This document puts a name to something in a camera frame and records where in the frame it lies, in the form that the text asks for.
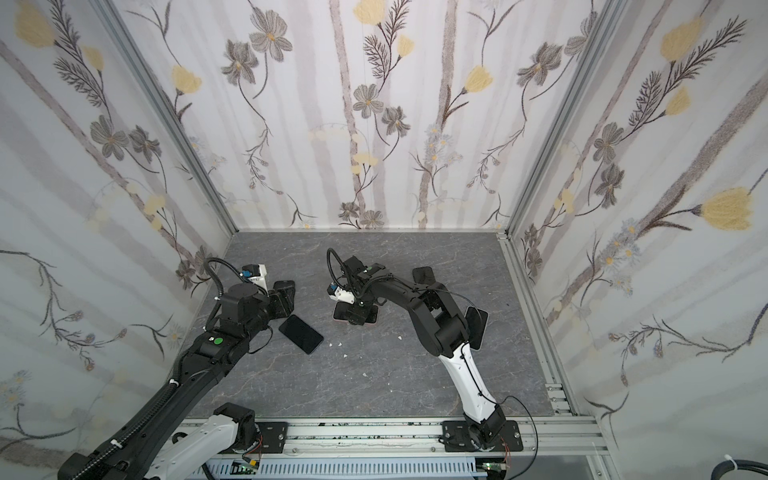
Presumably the black phone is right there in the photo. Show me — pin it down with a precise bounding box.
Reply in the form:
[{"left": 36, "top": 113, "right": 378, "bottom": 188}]
[
  {"left": 333, "top": 303, "right": 379, "bottom": 325},
  {"left": 412, "top": 266, "right": 436, "bottom": 286},
  {"left": 279, "top": 314, "right": 324, "bottom": 355},
  {"left": 465, "top": 306, "right": 489, "bottom": 350}
]

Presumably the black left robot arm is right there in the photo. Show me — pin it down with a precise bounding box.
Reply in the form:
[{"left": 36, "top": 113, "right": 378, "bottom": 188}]
[{"left": 57, "top": 280, "right": 296, "bottom": 479}]

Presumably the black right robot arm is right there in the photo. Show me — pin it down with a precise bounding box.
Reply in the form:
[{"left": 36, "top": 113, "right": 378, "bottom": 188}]
[{"left": 326, "top": 248, "right": 506, "bottom": 450}]

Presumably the small green circuit board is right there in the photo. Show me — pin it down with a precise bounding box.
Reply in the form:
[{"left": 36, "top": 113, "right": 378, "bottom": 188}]
[{"left": 229, "top": 460, "right": 260, "bottom": 476}]

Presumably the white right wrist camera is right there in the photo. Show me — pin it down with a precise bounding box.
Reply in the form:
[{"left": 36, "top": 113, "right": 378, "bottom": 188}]
[{"left": 327, "top": 282, "right": 356, "bottom": 305}]

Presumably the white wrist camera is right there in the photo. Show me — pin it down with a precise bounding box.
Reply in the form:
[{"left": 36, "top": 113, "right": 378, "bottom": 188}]
[
  {"left": 240, "top": 264, "right": 268, "bottom": 292},
  {"left": 327, "top": 282, "right": 356, "bottom": 305}
]

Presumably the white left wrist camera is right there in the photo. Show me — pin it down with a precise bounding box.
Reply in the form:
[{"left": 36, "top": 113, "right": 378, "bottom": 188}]
[{"left": 240, "top": 264, "right": 268, "bottom": 292}]

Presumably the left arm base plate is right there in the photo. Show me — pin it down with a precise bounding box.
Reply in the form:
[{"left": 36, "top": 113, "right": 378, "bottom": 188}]
[{"left": 222, "top": 420, "right": 289, "bottom": 455}]

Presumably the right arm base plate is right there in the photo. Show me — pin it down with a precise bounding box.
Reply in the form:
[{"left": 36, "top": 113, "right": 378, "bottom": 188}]
[{"left": 438, "top": 420, "right": 524, "bottom": 453}]

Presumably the white slotted cable duct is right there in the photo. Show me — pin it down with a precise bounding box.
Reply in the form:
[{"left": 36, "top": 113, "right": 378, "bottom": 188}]
[{"left": 207, "top": 457, "right": 487, "bottom": 479}]

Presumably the aluminium mounting rail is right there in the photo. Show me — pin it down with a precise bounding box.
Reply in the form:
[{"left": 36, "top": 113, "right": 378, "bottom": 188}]
[{"left": 249, "top": 416, "right": 609, "bottom": 459}]

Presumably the black cable bottom right corner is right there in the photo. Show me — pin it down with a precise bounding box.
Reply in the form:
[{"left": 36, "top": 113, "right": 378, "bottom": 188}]
[{"left": 710, "top": 455, "right": 768, "bottom": 480}]

